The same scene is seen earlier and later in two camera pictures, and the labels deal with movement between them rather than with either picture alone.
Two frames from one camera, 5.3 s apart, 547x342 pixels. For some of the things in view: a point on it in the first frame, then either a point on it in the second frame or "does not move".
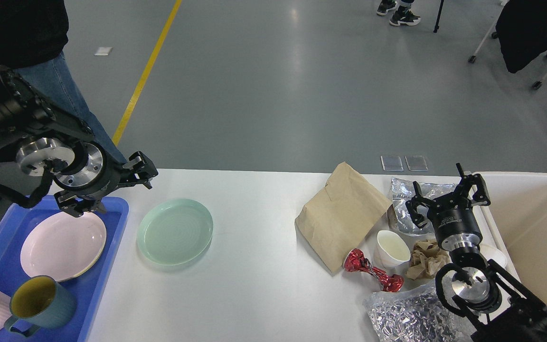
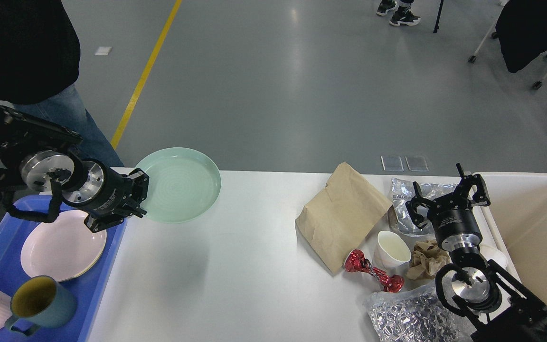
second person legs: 403,14 does not move
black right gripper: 456,226 does not move
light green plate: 174,232 → 184,185
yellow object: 41,300 does not move
